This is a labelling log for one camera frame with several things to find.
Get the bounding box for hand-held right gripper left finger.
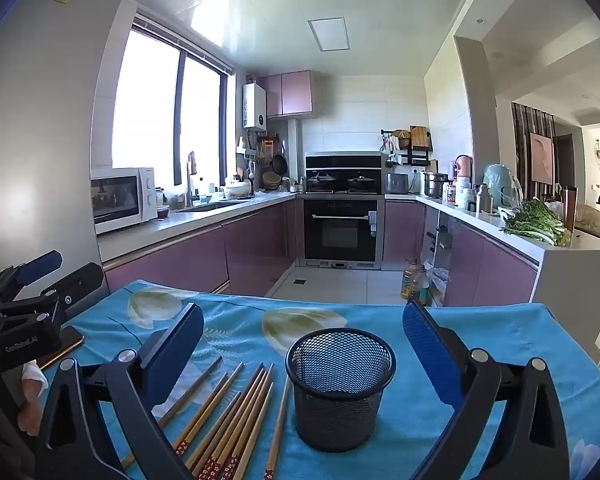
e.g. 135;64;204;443
34;302;206;480

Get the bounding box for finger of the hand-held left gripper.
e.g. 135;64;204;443
0;250;64;308
40;261;105;321

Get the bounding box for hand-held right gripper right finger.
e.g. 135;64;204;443
401;300;572;480

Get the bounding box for bunch of wooden chopsticks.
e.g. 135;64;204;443
120;355;293;480

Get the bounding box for black mesh cup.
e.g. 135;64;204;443
285;327;397;452

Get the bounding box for person's left hand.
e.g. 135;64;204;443
17;361;51;437

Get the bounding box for phone with brown case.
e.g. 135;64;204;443
39;326;86;369

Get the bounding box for yellow oil bottle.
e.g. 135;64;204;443
401;259;421;302

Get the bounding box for blue floral tablecloth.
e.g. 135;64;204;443
42;280;600;480

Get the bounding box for white microwave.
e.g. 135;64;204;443
90;167;159;235

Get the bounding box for long pink lower cabinets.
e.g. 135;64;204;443
102;195;299;297

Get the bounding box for pink peninsula lower cabinets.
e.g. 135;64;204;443
444;220;539;307

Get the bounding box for narrow pink lower cabinet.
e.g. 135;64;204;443
383;199;426;264

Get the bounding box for steel sink faucet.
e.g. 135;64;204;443
185;151;197;209

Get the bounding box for grey refrigerator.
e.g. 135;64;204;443
0;0;137;273

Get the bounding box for black built-in oven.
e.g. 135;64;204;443
302;197;385;267

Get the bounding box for steel thermos bottle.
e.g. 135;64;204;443
474;183;494;214

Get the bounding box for green leafy vegetables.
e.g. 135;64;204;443
499;198;572;247

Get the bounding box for stainless steel stockpot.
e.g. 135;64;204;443
422;171;449;199

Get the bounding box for white casserole pot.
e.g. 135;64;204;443
223;179;252;200

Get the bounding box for black lidded pot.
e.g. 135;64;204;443
307;172;336;192
347;173;379;192

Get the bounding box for kitchen window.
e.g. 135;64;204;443
111;15;232;183

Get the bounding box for black stove hood unit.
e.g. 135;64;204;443
304;153;384;195

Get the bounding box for white gas water heater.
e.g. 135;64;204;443
243;82;269;130

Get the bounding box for pink upper cabinets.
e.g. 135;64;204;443
257;70;314;119

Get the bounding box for square ceiling light panel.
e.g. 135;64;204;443
307;18;352;53

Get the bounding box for black wall rack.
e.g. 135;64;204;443
379;127;434;169

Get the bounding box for pink wall picture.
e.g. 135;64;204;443
529;132;556;181

